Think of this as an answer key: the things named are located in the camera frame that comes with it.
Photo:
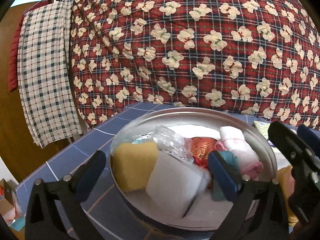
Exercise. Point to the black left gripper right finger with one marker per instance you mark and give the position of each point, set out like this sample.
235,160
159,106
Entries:
259,210

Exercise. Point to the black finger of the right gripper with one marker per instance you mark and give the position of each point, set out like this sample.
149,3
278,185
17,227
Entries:
305,170

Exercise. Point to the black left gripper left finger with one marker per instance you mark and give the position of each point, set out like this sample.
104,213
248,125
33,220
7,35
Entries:
43,220

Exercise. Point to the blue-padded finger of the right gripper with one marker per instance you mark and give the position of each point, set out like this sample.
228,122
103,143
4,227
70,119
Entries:
310,138

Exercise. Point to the pink white towel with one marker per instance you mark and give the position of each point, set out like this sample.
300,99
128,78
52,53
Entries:
232,139

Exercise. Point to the yellow sponge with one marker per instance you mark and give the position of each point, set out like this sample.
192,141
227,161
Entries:
132,165

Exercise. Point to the red gold drawstring pouch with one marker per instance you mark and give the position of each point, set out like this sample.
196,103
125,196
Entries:
201,148

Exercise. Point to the white foam block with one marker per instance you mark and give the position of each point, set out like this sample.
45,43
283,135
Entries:
174,184

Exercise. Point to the clear bag of cotton swabs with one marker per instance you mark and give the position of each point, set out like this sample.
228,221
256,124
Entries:
171,143

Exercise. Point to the round yellow tin lid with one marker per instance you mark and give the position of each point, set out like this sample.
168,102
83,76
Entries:
287,184

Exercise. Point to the yellow patterned tissue box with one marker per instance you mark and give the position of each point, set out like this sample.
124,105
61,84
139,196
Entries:
262,127

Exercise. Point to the cardboard box with clutter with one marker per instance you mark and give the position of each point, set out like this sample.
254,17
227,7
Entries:
11,211

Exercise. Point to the blue checked tablecloth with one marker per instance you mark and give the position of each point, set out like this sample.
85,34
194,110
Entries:
104,207

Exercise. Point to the wooden door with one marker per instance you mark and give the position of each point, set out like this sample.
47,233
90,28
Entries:
21,156

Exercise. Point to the red plaid bear quilt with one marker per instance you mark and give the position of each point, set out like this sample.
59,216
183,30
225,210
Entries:
252,57

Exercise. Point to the white checked hanging cloth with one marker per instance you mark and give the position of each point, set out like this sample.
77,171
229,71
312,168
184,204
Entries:
42,74

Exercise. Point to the round silver metal tin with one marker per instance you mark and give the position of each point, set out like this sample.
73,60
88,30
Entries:
205,215

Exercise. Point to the red quilted jacket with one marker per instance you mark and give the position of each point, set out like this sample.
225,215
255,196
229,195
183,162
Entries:
12,74

